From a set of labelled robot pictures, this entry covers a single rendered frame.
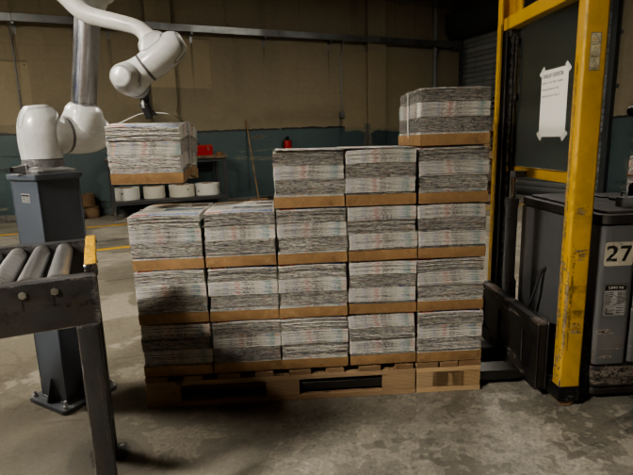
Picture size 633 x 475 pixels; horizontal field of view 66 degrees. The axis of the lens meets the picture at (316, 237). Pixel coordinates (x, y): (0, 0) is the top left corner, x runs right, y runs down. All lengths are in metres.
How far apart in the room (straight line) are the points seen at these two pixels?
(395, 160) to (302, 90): 7.44
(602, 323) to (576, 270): 0.28
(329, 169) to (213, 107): 6.95
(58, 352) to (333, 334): 1.16
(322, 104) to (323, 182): 7.57
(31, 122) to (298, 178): 1.07
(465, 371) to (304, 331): 0.74
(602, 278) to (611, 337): 0.26
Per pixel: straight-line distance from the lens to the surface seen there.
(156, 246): 2.06
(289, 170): 1.98
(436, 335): 2.21
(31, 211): 2.28
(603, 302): 2.29
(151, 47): 1.90
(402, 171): 2.01
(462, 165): 2.08
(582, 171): 2.08
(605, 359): 2.39
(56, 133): 2.29
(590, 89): 2.08
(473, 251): 2.15
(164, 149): 2.04
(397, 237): 2.04
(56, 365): 2.42
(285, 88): 9.26
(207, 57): 8.93
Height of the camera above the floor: 1.11
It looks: 11 degrees down
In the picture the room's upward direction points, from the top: 2 degrees counter-clockwise
